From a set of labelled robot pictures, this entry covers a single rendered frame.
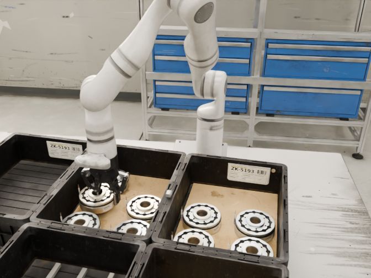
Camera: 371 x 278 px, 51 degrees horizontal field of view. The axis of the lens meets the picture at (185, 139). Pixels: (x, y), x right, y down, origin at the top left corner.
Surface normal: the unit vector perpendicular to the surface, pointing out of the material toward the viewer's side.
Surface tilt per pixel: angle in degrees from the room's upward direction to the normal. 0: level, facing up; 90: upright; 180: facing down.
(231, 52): 90
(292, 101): 90
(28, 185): 0
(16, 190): 0
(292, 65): 90
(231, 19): 90
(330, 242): 0
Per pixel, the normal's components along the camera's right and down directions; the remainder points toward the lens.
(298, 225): 0.00, -0.88
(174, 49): -0.12, 0.47
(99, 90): 0.31, 0.16
